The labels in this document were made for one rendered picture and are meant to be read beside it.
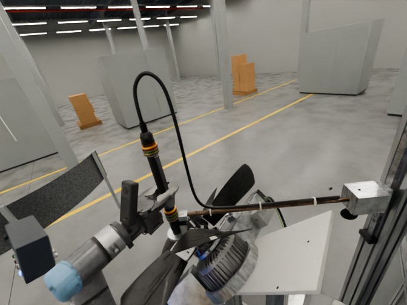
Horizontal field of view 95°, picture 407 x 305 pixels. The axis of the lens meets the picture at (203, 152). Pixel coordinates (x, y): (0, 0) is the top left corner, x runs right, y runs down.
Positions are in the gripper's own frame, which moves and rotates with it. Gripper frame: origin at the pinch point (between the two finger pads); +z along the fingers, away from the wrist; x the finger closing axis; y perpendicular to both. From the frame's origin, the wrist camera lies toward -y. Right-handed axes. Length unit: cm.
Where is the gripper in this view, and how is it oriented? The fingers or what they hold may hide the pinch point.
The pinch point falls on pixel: (170, 184)
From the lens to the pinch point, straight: 62.9
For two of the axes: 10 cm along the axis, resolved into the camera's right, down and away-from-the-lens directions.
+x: 8.0, 1.7, -5.8
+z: 5.9, -4.6, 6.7
